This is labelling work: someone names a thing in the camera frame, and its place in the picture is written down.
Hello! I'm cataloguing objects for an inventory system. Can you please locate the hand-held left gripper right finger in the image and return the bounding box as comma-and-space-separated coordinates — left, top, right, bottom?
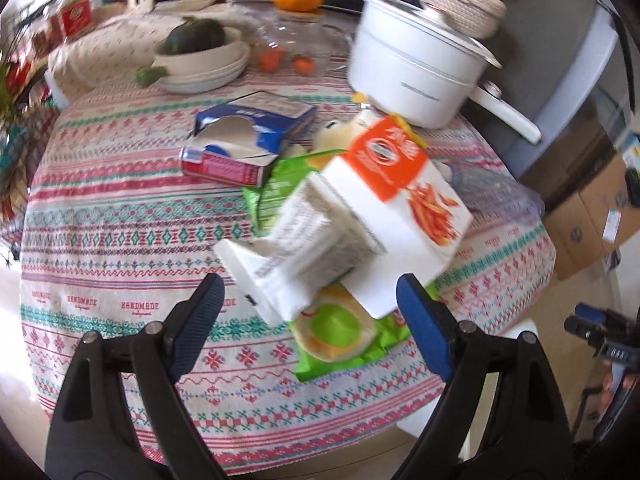
395, 273, 576, 480

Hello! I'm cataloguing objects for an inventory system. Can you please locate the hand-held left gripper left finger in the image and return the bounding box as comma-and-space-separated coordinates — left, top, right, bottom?
45, 272, 228, 480

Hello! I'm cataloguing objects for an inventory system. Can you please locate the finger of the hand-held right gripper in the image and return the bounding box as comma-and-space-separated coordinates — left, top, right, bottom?
564, 316, 640, 361
574, 303, 640, 332

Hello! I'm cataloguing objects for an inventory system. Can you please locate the green snack packet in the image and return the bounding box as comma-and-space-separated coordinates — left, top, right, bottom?
242, 152, 416, 383

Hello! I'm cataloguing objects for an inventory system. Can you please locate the orange and white food carton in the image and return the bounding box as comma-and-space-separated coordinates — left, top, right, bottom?
214, 114, 475, 325

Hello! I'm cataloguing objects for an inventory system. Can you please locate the yellow candy wrapper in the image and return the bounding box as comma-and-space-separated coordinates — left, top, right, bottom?
351, 91, 429, 150

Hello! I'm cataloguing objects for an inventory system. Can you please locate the cardboard box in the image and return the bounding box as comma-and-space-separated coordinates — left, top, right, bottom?
542, 150, 640, 281

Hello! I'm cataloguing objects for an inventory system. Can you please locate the patterned tablecloth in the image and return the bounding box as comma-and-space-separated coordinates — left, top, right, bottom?
15, 67, 558, 466

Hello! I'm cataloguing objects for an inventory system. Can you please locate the clear plastic bag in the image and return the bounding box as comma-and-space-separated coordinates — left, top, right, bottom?
440, 160, 546, 221

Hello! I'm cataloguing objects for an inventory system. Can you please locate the blue and red tissue box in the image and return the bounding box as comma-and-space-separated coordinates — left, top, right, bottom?
181, 91, 318, 188

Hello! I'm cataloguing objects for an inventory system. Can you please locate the grey refrigerator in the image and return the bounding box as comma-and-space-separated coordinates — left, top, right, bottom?
480, 0, 631, 211

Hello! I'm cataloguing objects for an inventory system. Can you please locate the green stubby object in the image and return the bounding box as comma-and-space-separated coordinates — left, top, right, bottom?
136, 66, 169, 86

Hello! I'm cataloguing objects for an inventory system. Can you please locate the cream bowl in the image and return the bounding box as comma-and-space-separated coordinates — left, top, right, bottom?
152, 27, 246, 78

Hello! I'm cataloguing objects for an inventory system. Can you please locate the white electric pot with lid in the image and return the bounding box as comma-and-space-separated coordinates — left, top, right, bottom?
347, 0, 543, 145

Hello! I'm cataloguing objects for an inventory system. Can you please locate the small-flower print cloth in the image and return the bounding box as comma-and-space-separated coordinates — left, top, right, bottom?
47, 2, 281, 96

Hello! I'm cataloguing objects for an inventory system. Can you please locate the dark green pumpkin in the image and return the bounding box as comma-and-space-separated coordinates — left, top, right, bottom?
165, 17, 227, 56

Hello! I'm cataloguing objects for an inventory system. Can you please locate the glass jar with cork lid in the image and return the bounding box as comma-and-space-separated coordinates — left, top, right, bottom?
235, 2, 361, 78

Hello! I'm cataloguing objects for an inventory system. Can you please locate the brown food jar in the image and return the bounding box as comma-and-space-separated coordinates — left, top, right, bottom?
30, 10, 66, 56

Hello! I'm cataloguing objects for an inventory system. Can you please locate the red label jar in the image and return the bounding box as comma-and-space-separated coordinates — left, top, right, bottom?
57, 0, 96, 41

